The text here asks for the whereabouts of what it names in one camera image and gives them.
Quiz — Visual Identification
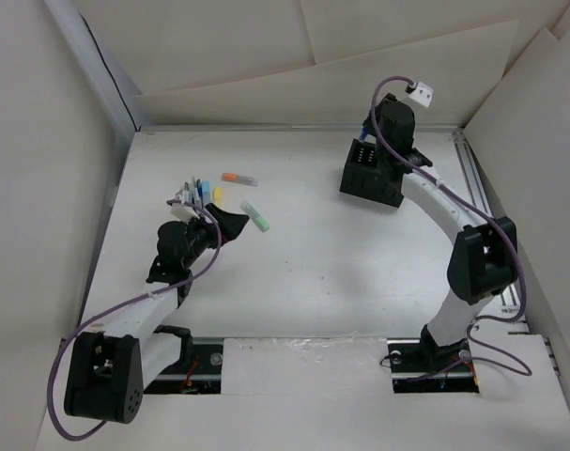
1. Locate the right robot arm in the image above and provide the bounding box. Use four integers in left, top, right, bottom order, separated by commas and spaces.
367, 94, 523, 375

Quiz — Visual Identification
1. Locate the light blue gel pen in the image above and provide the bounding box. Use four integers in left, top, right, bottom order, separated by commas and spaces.
190, 176, 201, 203

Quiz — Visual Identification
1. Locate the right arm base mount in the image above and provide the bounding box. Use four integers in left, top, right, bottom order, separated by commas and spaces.
379, 338, 479, 394

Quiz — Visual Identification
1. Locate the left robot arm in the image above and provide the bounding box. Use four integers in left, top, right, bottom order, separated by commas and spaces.
64, 201, 249, 424

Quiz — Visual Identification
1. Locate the orange cap highlighter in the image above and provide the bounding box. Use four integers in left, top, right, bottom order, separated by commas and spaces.
222, 173, 258, 187

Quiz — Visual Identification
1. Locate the aluminium rail right side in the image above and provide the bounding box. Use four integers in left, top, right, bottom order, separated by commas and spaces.
451, 131, 562, 377

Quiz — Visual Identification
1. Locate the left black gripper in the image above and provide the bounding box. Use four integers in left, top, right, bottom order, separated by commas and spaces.
179, 204, 246, 269

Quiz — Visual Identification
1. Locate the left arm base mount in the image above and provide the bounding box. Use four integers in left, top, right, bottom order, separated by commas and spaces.
145, 338, 224, 395

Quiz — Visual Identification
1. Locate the blue cap highlighter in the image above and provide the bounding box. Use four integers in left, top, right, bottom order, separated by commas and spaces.
198, 180, 211, 204

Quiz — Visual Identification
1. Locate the purple gel pen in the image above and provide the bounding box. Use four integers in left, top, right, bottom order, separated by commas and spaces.
174, 189, 191, 205

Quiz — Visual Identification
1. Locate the green cap highlighter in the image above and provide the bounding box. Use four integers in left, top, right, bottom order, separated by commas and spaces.
240, 200, 270, 233

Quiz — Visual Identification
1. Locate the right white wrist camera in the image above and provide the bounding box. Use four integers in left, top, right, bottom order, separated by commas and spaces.
406, 82, 434, 108

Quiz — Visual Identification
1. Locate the yellow cap highlighter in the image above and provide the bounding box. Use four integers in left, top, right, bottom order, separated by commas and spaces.
212, 188, 223, 208

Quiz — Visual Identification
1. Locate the black slotted organizer container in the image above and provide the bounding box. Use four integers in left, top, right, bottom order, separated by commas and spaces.
339, 139, 404, 208

